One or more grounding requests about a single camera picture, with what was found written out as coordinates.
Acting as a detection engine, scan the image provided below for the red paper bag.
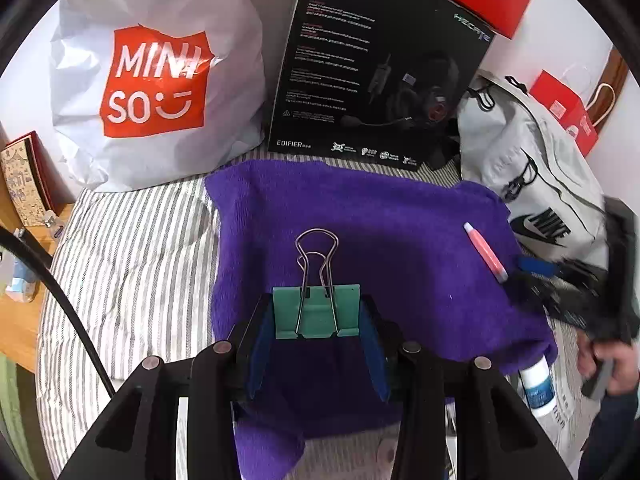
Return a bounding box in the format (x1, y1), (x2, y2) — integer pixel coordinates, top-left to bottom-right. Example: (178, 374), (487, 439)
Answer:
(530, 63), (622, 157)

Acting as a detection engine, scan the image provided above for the purple towel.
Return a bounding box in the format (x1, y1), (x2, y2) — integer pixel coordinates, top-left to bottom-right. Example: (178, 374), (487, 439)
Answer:
(205, 160), (558, 479)

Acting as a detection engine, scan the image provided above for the white Miniso bag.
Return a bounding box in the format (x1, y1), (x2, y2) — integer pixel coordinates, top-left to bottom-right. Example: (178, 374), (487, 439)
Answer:
(50, 0), (266, 192)

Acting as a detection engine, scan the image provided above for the white Nike bag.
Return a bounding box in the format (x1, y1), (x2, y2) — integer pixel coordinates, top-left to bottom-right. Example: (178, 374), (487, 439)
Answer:
(457, 70), (608, 268)

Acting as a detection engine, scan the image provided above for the black cable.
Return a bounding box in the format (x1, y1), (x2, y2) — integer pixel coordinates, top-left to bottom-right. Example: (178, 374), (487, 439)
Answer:
(0, 224), (117, 401)

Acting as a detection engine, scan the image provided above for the white blue lotion bottle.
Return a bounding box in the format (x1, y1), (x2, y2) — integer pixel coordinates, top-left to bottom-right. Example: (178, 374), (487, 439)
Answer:
(518, 356), (556, 418)

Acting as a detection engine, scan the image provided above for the black headset box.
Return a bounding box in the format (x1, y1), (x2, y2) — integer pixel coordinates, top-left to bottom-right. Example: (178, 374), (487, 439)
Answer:
(268, 0), (495, 171)

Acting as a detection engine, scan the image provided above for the wooden furniture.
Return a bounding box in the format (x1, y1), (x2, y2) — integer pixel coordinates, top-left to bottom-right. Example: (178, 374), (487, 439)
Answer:
(0, 179), (76, 376)

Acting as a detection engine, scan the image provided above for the patterned brown book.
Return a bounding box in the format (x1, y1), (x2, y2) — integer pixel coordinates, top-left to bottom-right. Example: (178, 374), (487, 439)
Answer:
(1, 131), (54, 226)

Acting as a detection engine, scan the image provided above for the green binder clip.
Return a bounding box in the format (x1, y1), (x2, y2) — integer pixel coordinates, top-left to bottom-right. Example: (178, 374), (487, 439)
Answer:
(272, 228), (361, 340)

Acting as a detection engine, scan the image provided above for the right hand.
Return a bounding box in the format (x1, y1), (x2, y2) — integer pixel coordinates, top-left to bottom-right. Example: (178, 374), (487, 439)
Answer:
(574, 331), (640, 399)

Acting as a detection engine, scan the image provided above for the newspaper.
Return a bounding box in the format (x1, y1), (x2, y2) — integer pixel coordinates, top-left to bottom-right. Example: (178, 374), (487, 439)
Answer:
(518, 318), (599, 477)

